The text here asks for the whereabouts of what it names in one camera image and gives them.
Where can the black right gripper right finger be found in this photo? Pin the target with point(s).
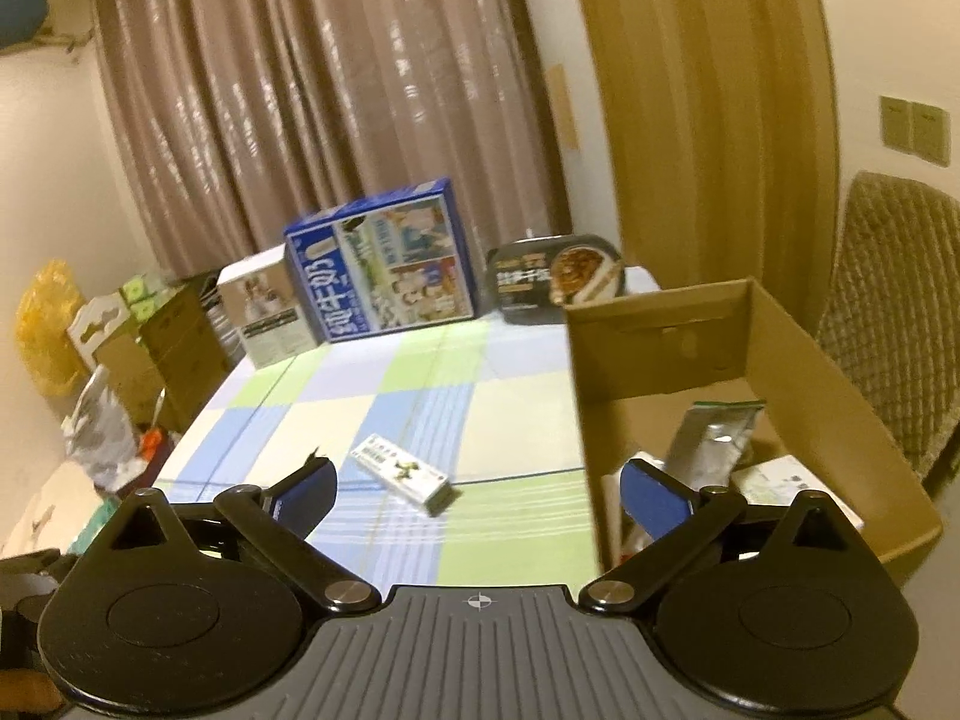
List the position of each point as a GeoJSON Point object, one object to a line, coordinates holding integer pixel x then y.
{"type": "Point", "coordinates": [683, 526]}

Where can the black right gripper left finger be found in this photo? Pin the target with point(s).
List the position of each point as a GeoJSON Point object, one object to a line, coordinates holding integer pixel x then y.
{"type": "Point", "coordinates": [276, 523]}

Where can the silver foil zip bag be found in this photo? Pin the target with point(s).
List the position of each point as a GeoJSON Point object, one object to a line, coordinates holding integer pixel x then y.
{"type": "Point", "coordinates": [711, 441]}

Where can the white green medicine tablet box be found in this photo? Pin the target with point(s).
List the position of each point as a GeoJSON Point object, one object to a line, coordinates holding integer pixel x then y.
{"type": "Point", "coordinates": [778, 481]}

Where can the white ointment box with bird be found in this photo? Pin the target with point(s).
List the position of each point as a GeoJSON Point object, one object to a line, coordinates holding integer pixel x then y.
{"type": "Point", "coordinates": [415, 480]}

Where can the person's left hand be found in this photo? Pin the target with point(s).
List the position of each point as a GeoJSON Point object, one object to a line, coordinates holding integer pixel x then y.
{"type": "Point", "coordinates": [27, 691]}

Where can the white plastic bag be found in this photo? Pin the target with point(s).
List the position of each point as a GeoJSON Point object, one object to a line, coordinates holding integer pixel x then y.
{"type": "Point", "coordinates": [100, 437]}

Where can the stacked cardboard boxes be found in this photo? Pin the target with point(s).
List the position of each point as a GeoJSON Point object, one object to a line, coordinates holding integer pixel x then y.
{"type": "Point", "coordinates": [163, 368]}

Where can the white beige product box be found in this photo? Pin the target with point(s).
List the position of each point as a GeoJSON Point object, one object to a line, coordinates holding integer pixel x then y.
{"type": "Point", "coordinates": [262, 303]}

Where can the yellow plastic bag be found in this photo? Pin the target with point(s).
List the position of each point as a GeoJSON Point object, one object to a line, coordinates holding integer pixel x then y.
{"type": "Point", "coordinates": [46, 310]}

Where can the blue milk carton box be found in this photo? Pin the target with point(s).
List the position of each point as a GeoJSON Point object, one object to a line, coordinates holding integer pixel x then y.
{"type": "Point", "coordinates": [383, 264]}

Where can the black instant rice meal box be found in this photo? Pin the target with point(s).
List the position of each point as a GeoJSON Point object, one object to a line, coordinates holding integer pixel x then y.
{"type": "Point", "coordinates": [533, 281]}

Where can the brown curtain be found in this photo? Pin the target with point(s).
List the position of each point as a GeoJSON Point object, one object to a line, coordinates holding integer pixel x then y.
{"type": "Point", "coordinates": [235, 118]}

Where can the wooden door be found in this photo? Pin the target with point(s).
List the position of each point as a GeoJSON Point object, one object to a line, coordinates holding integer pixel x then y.
{"type": "Point", "coordinates": [721, 125]}

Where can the wall socket panel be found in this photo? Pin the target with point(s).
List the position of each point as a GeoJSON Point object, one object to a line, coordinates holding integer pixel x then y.
{"type": "Point", "coordinates": [916, 128]}

